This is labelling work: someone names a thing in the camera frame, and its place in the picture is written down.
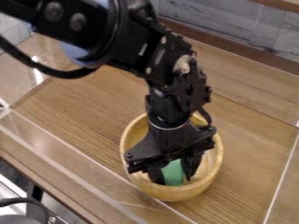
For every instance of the black device with screw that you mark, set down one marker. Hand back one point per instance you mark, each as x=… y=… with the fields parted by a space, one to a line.
x=39 y=214

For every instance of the green rectangular block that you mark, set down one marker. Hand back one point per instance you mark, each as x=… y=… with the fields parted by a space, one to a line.
x=172 y=173

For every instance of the brown wooden bowl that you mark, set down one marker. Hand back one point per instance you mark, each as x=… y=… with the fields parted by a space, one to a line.
x=192 y=187

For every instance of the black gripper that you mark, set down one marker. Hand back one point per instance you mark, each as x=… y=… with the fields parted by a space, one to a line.
x=179 y=134

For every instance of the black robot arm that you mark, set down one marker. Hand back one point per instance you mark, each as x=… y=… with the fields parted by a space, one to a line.
x=118 y=33

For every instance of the clear acrylic tray wall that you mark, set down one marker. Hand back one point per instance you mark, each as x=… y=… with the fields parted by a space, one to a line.
x=63 y=144

